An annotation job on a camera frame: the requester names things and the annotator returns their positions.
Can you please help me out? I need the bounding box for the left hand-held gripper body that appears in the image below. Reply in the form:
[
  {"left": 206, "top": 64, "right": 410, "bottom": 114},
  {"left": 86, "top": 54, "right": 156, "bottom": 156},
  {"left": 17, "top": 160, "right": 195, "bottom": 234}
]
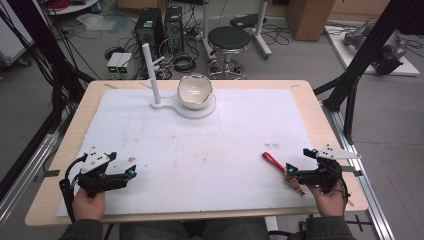
[{"left": 78, "top": 145, "right": 129, "bottom": 198}]

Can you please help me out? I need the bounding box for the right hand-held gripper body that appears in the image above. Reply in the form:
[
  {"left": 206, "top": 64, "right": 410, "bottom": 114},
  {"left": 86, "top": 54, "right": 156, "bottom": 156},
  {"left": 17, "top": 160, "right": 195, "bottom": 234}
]
[{"left": 297, "top": 143, "right": 362, "bottom": 195}]

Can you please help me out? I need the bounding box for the person's right hand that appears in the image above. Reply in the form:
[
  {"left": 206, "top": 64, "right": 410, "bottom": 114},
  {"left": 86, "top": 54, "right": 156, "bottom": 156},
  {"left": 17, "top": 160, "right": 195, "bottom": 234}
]
[{"left": 307, "top": 184, "right": 346, "bottom": 218}]

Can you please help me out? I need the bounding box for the person's left hand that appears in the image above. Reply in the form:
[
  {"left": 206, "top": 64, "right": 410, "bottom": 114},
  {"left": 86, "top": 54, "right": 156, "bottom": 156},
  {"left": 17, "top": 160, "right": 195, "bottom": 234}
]
[{"left": 71, "top": 187, "right": 106, "bottom": 222}]

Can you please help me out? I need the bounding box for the white foam sheet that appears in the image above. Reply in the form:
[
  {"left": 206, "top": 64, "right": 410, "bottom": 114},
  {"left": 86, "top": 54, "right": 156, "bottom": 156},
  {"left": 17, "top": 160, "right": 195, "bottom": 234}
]
[{"left": 56, "top": 87, "right": 322, "bottom": 218}]

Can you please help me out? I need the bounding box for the person's lap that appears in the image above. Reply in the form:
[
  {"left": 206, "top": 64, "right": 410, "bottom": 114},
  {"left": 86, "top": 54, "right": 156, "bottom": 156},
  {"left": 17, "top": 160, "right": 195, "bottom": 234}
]
[{"left": 119, "top": 217, "right": 270, "bottom": 240}]

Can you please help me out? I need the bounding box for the white power supply box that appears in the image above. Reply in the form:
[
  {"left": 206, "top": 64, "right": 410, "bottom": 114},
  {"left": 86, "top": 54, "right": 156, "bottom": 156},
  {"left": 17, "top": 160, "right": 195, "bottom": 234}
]
[
  {"left": 106, "top": 51, "right": 124, "bottom": 75},
  {"left": 116, "top": 52, "right": 134, "bottom": 75}
]

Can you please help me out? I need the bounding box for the white stand with pole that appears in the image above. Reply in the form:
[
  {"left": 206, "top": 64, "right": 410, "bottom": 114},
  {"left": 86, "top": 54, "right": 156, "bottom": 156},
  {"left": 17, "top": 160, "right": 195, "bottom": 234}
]
[{"left": 141, "top": 42, "right": 218, "bottom": 120}]

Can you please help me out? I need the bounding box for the white eggshell-shaped bowl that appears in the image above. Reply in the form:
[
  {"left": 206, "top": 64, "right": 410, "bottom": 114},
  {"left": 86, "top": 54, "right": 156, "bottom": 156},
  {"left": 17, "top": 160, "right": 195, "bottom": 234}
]
[{"left": 176, "top": 73, "right": 215, "bottom": 111}]

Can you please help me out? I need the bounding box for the grey machine on platform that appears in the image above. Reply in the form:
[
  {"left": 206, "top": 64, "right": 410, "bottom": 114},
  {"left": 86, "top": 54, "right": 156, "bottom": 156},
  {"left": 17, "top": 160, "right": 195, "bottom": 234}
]
[{"left": 342, "top": 22, "right": 414, "bottom": 76}]

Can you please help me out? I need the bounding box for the white floor platform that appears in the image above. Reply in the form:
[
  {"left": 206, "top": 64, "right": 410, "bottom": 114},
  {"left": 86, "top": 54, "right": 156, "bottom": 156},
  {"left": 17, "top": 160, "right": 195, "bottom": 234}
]
[{"left": 324, "top": 24, "right": 421, "bottom": 78}]

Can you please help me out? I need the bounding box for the black computer tower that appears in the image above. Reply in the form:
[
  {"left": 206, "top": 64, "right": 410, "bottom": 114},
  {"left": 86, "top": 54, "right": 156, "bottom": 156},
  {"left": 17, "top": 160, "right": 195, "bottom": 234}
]
[
  {"left": 163, "top": 5, "right": 185, "bottom": 55},
  {"left": 134, "top": 7, "right": 166, "bottom": 62}
]

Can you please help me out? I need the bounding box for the cardboard box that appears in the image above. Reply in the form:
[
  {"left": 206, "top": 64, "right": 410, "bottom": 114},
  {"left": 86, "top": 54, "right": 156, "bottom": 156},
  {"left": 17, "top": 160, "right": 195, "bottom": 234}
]
[{"left": 284, "top": 0, "right": 336, "bottom": 42}]

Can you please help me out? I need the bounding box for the clear plastic bag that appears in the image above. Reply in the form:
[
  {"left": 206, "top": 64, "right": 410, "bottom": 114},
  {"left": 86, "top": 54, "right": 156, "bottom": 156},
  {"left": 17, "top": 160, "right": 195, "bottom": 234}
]
[{"left": 76, "top": 12, "right": 130, "bottom": 34}]

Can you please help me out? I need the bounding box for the black round stool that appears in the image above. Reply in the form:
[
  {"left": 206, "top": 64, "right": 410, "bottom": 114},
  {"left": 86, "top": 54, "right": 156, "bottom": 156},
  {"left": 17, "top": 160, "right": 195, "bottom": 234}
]
[{"left": 206, "top": 25, "right": 253, "bottom": 81}]

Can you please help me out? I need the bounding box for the round white table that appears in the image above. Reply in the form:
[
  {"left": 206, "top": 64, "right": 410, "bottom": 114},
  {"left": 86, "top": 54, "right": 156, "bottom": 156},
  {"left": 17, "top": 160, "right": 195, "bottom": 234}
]
[{"left": 42, "top": 0, "right": 102, "bottom": 17}]

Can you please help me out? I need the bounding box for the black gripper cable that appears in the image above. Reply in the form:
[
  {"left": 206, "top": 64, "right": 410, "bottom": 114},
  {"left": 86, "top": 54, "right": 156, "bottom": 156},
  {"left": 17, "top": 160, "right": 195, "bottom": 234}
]
[
  {"left": 58, "top": 153, "right": 88, "bottom": 224},
  {"left": 328, "top": 166, "right": 351, "bottom": 205}
]

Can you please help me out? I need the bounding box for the aluminium rail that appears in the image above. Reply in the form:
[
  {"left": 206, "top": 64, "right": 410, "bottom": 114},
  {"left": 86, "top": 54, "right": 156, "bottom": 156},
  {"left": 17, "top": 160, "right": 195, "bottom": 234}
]
[
  {"left": 320, "top": 100, "right": 397, "bottom": 240},
  {"left": 0, "top": 132, "right": 62, "bottom": 222}
]

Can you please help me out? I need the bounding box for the coil of black cables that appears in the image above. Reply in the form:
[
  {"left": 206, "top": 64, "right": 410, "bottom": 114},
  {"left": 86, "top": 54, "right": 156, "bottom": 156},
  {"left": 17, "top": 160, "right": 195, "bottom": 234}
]
[{"left": 172, "top": 50, "right": 198, "bottom": 74}]

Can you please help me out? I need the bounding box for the black frame strut with cables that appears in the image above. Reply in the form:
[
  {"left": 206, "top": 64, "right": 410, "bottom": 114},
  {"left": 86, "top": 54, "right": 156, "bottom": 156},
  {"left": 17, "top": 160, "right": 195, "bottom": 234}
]
[{"left": 0, "top": 0, "right": 96, "bottom": 201}]

